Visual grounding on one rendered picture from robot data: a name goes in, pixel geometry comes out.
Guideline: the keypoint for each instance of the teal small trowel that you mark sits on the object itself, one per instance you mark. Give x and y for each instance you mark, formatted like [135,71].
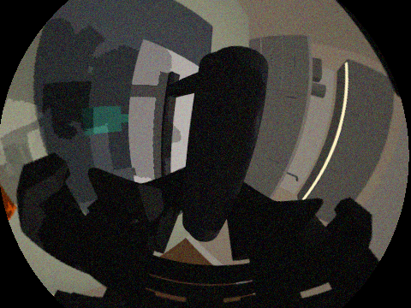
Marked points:
[103,119]

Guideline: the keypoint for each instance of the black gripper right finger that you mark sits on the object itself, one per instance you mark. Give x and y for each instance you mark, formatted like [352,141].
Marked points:
[254,218]

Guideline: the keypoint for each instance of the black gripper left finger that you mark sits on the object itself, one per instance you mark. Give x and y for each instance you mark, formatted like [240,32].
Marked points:
[156,202]

